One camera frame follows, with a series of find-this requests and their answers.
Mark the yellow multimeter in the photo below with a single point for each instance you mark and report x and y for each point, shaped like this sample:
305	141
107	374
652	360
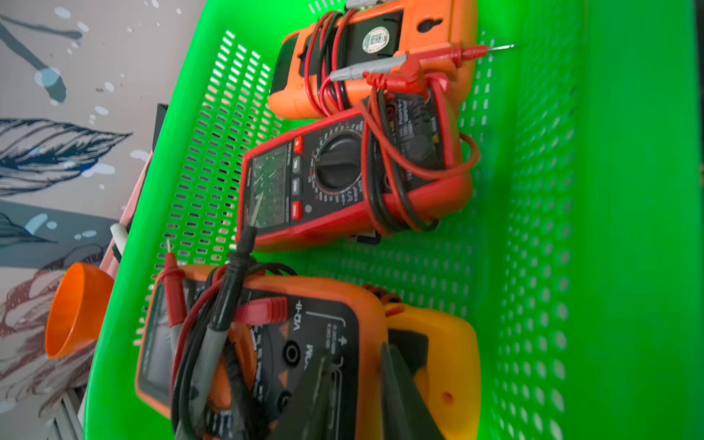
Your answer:
442	354

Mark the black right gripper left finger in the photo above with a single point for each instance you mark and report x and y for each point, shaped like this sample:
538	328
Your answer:
306	415

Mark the white handled knife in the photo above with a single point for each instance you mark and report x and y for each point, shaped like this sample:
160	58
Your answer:
120	238

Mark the green plastic basket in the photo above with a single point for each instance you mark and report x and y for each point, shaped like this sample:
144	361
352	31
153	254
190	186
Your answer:
578	260

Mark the red multimeter with leads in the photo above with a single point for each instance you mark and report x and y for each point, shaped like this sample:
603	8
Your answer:
399	163

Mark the orange bowl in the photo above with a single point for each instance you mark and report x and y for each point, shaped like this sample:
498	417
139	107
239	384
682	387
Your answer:
78	310

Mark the orange black multimeter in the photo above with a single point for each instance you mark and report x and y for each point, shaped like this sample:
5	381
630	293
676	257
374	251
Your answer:
221	372

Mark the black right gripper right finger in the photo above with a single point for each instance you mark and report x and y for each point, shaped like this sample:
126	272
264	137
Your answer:
404	413

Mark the orange multimeter leads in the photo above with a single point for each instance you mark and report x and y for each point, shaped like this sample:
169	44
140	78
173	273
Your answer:
324	68

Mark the pink tray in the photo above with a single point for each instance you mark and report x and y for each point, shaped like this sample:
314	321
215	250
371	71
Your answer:
109	263

